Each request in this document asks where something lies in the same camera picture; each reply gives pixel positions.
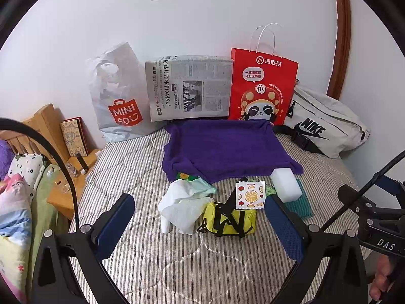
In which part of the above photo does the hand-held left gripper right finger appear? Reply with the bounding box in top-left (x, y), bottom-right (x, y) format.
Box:
top-left (265, 195), bottom-right (371, 304)

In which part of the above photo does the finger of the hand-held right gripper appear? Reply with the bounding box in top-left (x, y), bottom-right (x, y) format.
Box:
top-left (338, 184), bottom-right (386, 216)
top-left (374, 172), bottom-right (405, 199)

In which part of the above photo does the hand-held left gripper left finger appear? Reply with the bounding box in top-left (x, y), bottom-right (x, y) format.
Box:
top-left (32, 193), bottom-right (136, 304)

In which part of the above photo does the teal ribbed cloth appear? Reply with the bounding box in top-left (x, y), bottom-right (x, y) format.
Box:
top-left (283, 179), bottom-right (314, 219)

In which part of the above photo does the white sponge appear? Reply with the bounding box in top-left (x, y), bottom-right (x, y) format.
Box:
top-left (272, 167), bottom-right (302, 203)

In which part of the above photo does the fruit print packet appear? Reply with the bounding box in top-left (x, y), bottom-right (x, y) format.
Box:
top-left (235, 180), bottom-right (266, 210)

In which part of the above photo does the yellow pouch with black straps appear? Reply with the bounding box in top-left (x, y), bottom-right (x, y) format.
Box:
top-left (198, 177), bottom-right (257, 238)

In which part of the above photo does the white cloth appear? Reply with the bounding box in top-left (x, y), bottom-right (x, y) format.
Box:
top-left (157, 180), bottom-right (215, 235)

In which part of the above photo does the green snack packet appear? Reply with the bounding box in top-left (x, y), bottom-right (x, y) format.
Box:
top-left (175, 172), bottom-right (200, 182)

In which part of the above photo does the pale green cloth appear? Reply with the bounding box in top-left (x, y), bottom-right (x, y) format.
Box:
top-left (189, 177), bottom-right (218, 194)

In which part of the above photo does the purple towel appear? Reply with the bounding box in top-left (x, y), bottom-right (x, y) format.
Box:
top-left (162, 119), bottom-right (304, 184)

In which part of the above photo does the person's right hand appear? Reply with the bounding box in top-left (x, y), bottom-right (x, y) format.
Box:
top-left (369, 255), bottom-right (398, 302)

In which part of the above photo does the drinking glass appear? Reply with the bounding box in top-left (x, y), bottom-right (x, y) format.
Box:
top-left (47, 168), bottom-right (72, 194)

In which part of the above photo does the black stick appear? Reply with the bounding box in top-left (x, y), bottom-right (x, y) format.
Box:
top-left (74, 152), bottom-right (90, 172)

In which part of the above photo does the green blanket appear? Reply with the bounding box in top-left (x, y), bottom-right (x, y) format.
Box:
top-left (30, 161), bottom-right (70, 238)

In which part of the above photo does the white waist bag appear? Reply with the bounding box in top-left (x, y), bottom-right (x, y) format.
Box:
top-left (274, 79), bottom-right (371, 159)

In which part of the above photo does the patterned book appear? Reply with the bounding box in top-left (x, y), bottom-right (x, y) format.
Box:
top-left (60, 117), bottom-right (89, 157)

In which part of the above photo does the colourful printed blanket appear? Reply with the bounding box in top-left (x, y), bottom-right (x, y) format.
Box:
top-left (0, 174), bottom-right (36, 304)

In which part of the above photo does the floral print pillow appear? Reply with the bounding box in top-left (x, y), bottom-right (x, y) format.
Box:
top-left (6, 153), bottom-right (46, 197)

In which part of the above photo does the wooden headboard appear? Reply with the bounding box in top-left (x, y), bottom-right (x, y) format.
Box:
top-left (0, 104), bottom-right (72, 165)

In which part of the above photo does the white plastic shopping bag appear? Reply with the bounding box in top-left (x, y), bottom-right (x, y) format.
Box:
top-left (85, 42), bottom-right (165, 143)

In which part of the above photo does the purple plush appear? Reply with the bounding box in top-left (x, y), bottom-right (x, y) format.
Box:
top-left (0, 139), bottom-right (15, 181)

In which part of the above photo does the red paper bag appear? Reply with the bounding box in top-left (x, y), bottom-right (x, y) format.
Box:
top-left (228, 23), bottom-right (299, 125)

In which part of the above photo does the newspaper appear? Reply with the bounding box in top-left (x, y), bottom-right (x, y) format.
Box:
top-left (145, 55), bottom-right (234, 122)

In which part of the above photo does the black cable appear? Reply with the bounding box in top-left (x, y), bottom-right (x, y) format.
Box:
top-left (321, 152), bottom-right (405, 232)
top-left (0, 118), bottom-right (79, 229)

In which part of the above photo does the wooden door frame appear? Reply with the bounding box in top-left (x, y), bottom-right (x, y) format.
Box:
top-left (326, 0), bottom-right (352, 100)

